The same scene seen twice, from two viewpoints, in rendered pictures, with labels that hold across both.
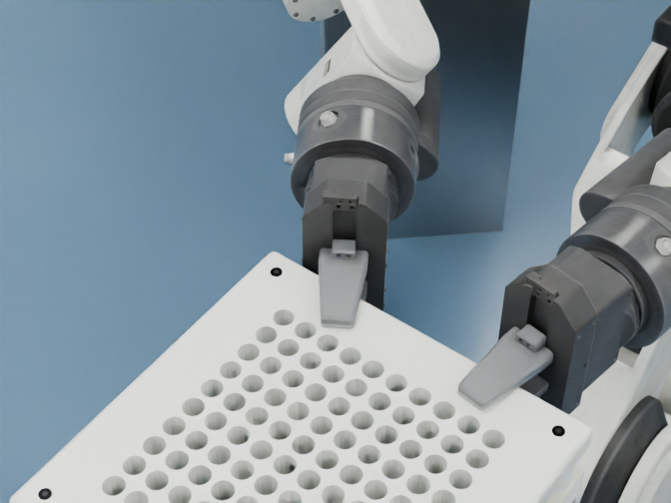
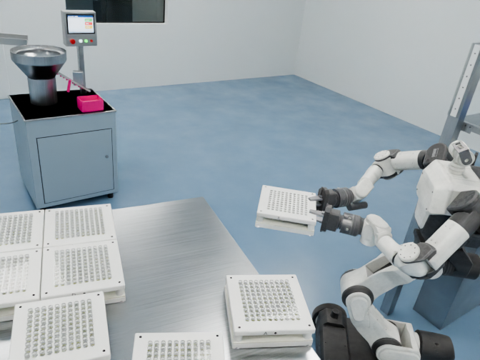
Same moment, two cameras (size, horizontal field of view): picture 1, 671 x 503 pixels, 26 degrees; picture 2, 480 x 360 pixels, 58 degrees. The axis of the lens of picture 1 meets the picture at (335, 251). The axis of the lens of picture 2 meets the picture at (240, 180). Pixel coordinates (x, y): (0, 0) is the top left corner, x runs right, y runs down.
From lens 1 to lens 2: 1.38 m
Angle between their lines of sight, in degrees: 49
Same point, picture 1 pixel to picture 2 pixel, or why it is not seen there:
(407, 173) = (340, 199)
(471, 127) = (442, 295)
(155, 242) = not seen: hidden behind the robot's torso
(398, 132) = (344, 195)
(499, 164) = (445, 310)
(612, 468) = (351, 288)
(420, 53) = (360, 193)
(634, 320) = (338, 223)
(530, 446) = (308, 217)
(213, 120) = not seen: hidden behind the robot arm
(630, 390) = (363, 280)
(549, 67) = not seen: outside the picture
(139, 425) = (280, 190)
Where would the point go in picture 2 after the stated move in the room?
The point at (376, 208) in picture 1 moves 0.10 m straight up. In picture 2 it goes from (326, 192) to (331, 172)
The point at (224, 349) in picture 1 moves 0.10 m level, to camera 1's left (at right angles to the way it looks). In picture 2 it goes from (296, 193) to (284, 183)
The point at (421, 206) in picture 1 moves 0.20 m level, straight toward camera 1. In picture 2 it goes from (424, 307) to (400, 314)
